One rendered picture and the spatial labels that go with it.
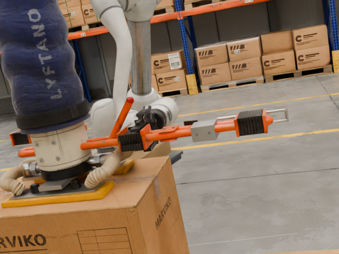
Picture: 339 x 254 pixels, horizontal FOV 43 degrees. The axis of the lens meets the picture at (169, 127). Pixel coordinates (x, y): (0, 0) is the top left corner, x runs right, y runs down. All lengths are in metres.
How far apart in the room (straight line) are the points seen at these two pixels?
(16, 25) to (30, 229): 0.57
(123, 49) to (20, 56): 0.54
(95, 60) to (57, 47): 9.12
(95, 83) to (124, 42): 8.81
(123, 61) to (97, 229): 0.73
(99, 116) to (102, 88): 8.41
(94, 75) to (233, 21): 3.47
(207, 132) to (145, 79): 0.89
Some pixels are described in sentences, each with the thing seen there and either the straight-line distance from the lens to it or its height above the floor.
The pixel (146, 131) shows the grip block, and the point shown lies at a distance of 1.28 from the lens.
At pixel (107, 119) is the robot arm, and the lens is 2.05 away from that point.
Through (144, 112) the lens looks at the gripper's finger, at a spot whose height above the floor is 1.14.
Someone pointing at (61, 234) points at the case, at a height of 0.88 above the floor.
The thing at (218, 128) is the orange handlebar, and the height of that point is 1.08.
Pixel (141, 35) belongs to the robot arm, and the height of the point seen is 1.37.
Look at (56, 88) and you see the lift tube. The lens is 1.29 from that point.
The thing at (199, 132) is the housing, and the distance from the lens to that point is 1.22.
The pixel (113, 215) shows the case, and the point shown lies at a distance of 1.19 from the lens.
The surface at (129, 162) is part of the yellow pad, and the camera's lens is 1.47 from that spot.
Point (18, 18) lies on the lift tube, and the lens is 1.29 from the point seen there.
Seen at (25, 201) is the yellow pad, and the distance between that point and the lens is 1.37.
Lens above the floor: 1.38
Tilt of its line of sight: 13 degrees down
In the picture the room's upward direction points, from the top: 11 degrees counter-clockwise
